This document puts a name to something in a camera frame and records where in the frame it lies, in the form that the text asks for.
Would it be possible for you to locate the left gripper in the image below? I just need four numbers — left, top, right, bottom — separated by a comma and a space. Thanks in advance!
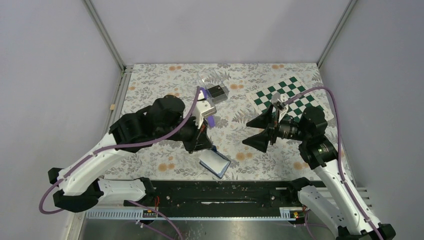
157, 111, 214, 154

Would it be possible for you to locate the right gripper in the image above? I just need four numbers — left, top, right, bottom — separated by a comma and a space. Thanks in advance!
242, 102, 309, 153

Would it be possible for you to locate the purple plastic handle tool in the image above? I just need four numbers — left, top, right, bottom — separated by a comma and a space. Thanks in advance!
193, 87, 217, 129

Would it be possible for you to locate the navy blue card holder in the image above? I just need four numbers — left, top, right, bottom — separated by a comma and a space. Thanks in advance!
199, 148, 231, 179

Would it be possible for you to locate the clear plastic card box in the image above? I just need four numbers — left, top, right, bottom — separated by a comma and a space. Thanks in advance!
197, 69, 229, 105

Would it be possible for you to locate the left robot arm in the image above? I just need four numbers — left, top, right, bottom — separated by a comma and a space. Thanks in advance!
48, 93, 217, 213

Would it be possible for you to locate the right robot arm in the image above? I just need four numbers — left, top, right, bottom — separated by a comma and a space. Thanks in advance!
242, 106, 396, 240

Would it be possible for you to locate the green white checkerboard mat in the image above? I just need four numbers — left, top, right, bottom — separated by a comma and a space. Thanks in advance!
246, 76, 334, 121

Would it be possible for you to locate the floral patterned table mat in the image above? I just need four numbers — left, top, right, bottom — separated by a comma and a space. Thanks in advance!
104, 63, 330, 181

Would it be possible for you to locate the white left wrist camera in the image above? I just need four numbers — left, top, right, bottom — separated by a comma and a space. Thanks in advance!
191, 99, 217, 129

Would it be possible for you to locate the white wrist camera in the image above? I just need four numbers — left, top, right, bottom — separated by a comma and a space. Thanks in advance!
270, 92, 289, 123
191, 99, 217, 129

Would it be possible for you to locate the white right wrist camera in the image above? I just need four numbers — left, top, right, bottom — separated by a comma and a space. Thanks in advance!
270, 92, 289, 123

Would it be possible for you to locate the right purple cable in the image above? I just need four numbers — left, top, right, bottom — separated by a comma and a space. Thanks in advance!
281, 86, 385, 240

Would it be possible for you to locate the purple cable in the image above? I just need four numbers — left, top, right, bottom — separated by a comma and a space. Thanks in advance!
38, 86, 203, 240
281, 86, 385, 240

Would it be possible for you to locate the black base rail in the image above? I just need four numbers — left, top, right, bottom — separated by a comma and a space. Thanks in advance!
91, 178, 355, 220

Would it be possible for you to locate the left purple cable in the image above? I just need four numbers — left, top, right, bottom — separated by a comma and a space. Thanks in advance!
38, 86, 203, 240

